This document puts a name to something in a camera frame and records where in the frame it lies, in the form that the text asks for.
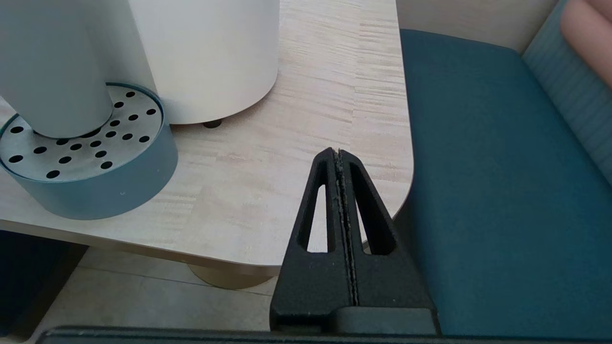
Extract grey ribbed sofa backrest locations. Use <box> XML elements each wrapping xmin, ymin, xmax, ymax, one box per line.
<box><xmin>521</xmin><ymin>0</ymin><xmax>612</xmax><ymax>187</ymax></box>

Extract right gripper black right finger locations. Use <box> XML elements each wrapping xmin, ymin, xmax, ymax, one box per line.
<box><xmin>339</xmin><ymin>150</ymin><xmax>435</xmax><ymax>307</ymax></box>

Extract pink bolster cushion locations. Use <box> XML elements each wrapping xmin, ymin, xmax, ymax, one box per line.
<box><xmin>560</xmin><ymin>0</ymin><xmax>612</xmax><ymax>89</ymax></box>

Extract grey plastic cup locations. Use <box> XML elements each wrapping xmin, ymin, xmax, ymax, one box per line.
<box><xmin>0</xmin><ymin>0</ymin><xmax>130</xmax><ymax>140</ymax></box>

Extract beige round table pedestal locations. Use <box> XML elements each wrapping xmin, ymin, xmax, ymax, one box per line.
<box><xmin>189</xmin><ymin>262</ymin><xmax>280</xmax><ymax>290</ymax></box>

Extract dark blue seat cushion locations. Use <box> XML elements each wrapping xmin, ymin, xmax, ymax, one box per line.
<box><xmin>392</xmin><ymin>29</ymin><xmax>612</xmax><ymax>337</ymax></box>

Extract round metal drip tray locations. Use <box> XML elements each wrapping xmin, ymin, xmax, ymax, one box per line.
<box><xmin>0</xmin><ymin>82</ymin><xmax>178</xmax><ymax>221</ymax></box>

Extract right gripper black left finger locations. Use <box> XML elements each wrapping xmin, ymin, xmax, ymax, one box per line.
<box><xmin>270</xmin><ymin>147</ymin><xmax>357</xmax><ymax>331</ymax></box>

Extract large white tea dispenser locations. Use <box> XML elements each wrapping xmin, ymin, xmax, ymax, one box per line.
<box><xmin>96</xmin><ymin>0</ymin><xmax>281</xmax><ymax>129</ymax></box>

